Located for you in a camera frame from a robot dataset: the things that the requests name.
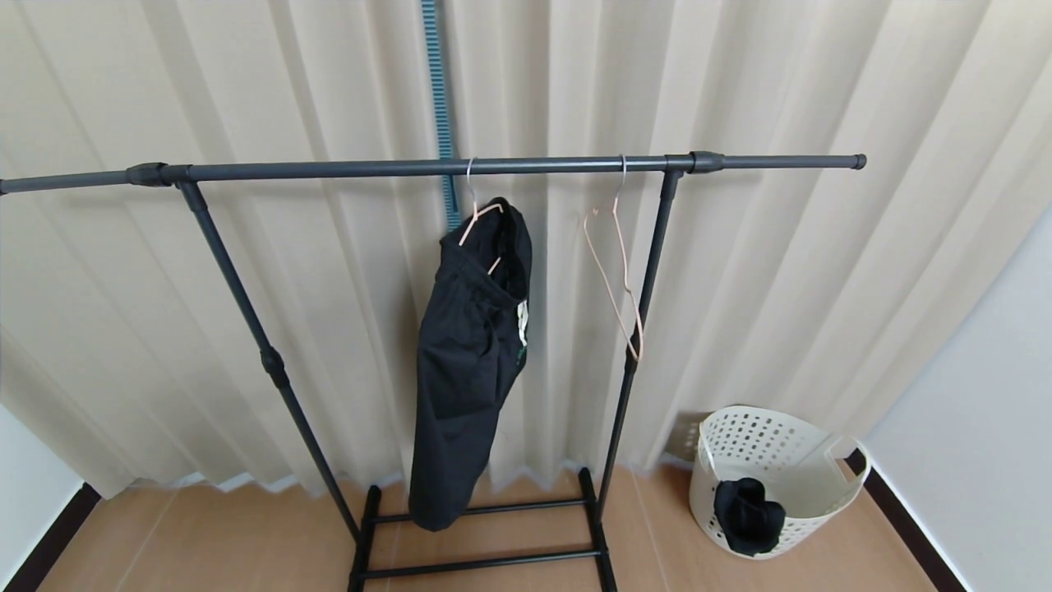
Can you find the pink clothes hanger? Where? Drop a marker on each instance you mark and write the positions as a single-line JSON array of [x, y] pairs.
[[478, 214], [612, 279]]

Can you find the black shorts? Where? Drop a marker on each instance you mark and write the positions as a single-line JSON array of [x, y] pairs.
[[460, 395]]

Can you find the black garment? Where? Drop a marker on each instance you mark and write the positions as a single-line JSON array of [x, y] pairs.
[[748, 518]]

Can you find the black clothes rack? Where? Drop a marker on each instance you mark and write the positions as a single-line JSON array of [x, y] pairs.
[[329, 169]]

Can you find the white laundry basket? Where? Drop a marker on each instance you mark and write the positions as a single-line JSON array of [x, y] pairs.
[[822, 493]]

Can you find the window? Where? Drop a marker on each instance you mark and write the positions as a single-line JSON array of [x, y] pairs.
[[440, 99]]

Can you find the beige curtain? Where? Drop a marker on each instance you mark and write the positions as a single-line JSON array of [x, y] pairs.
[[781, 82], [205, 82]]

